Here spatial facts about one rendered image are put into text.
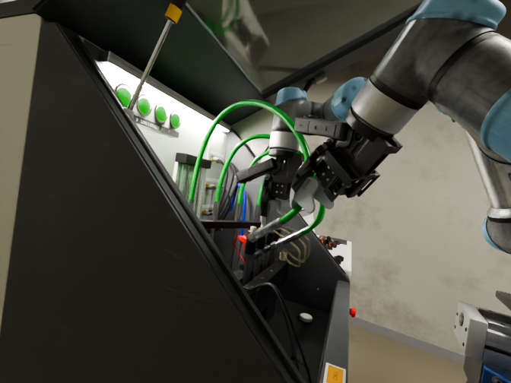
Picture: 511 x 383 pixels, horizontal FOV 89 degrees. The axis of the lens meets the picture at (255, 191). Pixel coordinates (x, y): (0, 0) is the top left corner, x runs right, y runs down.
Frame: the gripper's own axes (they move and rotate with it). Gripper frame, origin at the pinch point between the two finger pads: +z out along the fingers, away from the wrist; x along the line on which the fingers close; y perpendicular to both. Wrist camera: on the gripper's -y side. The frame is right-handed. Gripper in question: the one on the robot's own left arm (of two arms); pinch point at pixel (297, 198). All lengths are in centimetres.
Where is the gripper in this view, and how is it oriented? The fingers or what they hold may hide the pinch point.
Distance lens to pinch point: 51.4
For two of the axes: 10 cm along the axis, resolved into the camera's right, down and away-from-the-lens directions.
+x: 8.3, -1.1, 5.5
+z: -3.6, 6.5, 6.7
